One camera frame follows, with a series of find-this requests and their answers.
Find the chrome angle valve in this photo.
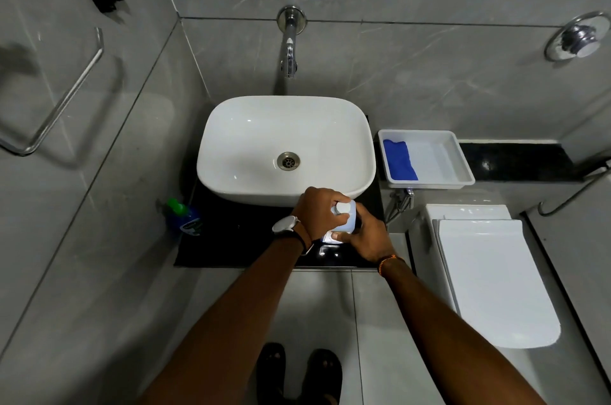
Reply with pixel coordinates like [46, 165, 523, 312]
[385, 188, 416, 225]

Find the person's left black sandal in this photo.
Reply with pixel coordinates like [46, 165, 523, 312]
[256, 342, 287, 405]

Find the person's right forearm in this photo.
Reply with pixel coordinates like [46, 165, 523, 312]
[382, 261, 548, 405]

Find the person's left forearm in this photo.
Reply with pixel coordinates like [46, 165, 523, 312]
[137, 237, 305, 405]

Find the chrome grab rail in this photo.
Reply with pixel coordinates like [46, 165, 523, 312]
[537, 160, 611, 218]

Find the person's right hand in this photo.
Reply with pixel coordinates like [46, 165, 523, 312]
[331, 202, 397, 264]

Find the chrome wall faucet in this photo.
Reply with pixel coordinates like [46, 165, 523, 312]
[276, 5, 307, 80]

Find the green and blue bottle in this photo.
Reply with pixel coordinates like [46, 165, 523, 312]
[165, 198, 203, 237]

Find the chrome sink drain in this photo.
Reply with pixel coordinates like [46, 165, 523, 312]
[276, 151, 301, 172]

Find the person's right black sandal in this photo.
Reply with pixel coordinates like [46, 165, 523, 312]
[302, 348, 343, 405]

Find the orange thread wristband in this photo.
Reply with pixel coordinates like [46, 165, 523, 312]
[377, 254, 400, 276]

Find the white plastic tray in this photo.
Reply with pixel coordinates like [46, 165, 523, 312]
[377, 129, 476, 191]

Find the white spray bottle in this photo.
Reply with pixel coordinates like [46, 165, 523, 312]
[321, 200, 359, 245]

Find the chrome wall valve knob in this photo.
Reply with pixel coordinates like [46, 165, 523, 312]
[544, 11, 611, 63]

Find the white ceramic wash basin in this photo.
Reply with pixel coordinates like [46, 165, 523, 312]
[196, 95, 377, 208]

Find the white wristwatch with brown strap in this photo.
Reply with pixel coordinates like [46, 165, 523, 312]
[271, 215, 315, 257]

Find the black stone counter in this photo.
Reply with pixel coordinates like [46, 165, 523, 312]
[173, 101, 385, 271]

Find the blue cloth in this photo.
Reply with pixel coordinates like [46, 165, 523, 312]
[382, 138, 419, 182]

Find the person's left hand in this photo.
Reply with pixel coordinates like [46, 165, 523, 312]
[291, 186, 352, 242]

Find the black stone ledge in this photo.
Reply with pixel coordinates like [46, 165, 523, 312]
[458, 141, 586, 183]

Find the chrome towel ring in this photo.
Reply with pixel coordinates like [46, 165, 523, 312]
[0, 27, 105, 156]

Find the white toilet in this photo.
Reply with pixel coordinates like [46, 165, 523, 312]
[410, 203, 562, 350]

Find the person's black sandal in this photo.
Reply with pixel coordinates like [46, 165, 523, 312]
[302, 348, 343, 405]
[256, 342, 287, 405]

